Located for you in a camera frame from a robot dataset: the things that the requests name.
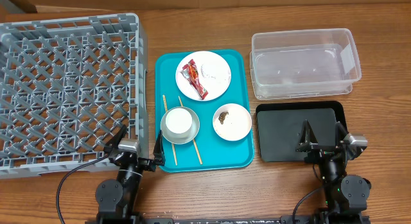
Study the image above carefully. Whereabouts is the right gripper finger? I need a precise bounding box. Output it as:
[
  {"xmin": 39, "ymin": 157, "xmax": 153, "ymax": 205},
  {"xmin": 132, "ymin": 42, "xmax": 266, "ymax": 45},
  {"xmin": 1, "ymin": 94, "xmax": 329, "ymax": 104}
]
[
  {"xmin": 295, "ymin": 120, "xmax": 319, "ymax": 152},
  {"xmin": 335, "ymin": 121, "xmax": 348, "ymax": 144}
]

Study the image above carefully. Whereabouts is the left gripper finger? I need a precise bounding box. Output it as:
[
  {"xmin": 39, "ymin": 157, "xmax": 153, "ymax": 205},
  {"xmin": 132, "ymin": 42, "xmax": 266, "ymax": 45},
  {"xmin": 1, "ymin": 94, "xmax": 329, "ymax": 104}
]
[
  {"xmin": 103, "ymin": 125, "xmax": 127, "ymax": 153},
  {"xmin": 153, "ymin": 130, "xmax": 165, "ymax": 166}
]

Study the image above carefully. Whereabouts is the wooden chopstick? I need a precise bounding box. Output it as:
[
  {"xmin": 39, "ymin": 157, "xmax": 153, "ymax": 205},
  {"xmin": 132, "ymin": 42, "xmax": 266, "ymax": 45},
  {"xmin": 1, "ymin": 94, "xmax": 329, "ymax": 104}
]
[
  {"xmin": 162, "ymin": 94, "xmax": 178, "ymax": 166},
  {"xmin": 178, "ymin": 96, "xmax": 203, "ymax": 165}
]

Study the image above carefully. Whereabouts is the grey shallow bowl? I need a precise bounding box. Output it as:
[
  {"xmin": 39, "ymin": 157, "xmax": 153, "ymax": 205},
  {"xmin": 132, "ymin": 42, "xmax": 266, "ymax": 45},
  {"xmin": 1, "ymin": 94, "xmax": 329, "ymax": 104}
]
[{"xmin": 161, "ymin": 107, "xmax": 200, "ymax": 144}]

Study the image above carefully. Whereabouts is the white cup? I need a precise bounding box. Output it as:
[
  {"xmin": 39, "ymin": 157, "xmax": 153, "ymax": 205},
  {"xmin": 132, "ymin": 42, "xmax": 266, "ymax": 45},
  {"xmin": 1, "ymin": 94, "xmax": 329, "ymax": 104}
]
[{"xmin": 165, "ymin": 107, "xmax": 193, "ymax": 137}]

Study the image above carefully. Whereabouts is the small white bowl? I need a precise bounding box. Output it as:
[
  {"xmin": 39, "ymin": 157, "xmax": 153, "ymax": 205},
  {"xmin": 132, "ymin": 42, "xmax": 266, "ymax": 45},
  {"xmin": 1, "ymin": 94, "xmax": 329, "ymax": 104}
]
[{"xmin": 213, "ymin": 103, "xmax": 252, "ymax": 141}]

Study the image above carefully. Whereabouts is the brown food scrap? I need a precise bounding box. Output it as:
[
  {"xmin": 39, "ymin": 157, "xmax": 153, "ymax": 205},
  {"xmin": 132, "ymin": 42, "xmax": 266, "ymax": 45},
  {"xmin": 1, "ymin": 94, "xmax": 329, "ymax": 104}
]
[{"xmin": 218, "ymin": 111, "xmax": 229, "ymax": 125}]

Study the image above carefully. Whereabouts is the red snack wrapper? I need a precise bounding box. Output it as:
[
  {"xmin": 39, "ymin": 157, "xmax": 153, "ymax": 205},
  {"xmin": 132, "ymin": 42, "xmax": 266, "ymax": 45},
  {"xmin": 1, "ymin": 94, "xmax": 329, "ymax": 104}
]
[{"xmin": 181, "ymin": 59, "xmax": 208, "ymax": 100}]

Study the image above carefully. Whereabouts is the large white round plate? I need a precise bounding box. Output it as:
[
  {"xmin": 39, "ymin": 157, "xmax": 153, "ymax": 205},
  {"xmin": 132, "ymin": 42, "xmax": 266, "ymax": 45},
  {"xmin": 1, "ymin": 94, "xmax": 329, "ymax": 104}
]
[{"xmin": 175, "ymin": 51, "xmax": 231, "ymax": 101}]

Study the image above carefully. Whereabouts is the white tissue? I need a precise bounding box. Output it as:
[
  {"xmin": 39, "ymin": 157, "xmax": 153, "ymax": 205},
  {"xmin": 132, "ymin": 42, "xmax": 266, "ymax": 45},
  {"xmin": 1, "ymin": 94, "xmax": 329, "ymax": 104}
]
[{"xmin": 200, "ymin": 62, "xmax": 231, "ymax": 83}]

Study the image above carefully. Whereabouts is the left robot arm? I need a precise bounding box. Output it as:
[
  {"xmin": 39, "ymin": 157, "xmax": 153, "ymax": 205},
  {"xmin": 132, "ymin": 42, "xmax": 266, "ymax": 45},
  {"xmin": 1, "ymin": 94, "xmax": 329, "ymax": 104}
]
[{"xmin": 96, "ymin": 125, "xmax": 165, "ymax": 224}]

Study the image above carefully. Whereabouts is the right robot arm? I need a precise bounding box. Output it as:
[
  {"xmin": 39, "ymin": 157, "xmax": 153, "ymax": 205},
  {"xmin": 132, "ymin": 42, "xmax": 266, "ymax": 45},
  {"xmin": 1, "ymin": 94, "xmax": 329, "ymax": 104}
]
[{"xmin": 292, "ymin": 120, "xmax": 372, "ymax": 224}]

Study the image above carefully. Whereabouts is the black waste tray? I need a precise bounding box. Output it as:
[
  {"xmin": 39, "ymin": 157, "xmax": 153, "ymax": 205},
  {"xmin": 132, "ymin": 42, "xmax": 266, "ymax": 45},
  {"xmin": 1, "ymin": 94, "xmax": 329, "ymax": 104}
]
[{"xmin": 256, "ymin": 101, "xmax": 346, "ymax": 162}]

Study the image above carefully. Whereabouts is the clear plastic waste bin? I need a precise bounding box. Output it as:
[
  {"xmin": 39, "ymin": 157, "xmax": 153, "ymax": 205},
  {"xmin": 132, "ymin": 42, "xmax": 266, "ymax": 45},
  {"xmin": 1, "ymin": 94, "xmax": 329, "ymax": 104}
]
[{"xmin": 250, "ymin": 28, "xmax": 362, "ymax": 100}]

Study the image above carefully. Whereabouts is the grey plastic dish rack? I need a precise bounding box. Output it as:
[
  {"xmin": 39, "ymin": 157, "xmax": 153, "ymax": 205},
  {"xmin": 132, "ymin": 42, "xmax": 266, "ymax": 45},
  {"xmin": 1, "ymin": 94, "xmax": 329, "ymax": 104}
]
[{"xmin": 1, "ymin": 13, "xmax": 148, "ymax": 179}]

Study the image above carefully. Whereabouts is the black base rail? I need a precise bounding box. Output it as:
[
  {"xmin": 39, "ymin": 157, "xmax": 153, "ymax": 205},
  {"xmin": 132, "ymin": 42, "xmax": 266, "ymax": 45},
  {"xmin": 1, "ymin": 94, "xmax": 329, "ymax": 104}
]
[{"xmin": 144, "ymin": 215, "xmax": 317, "ymax": 224}]

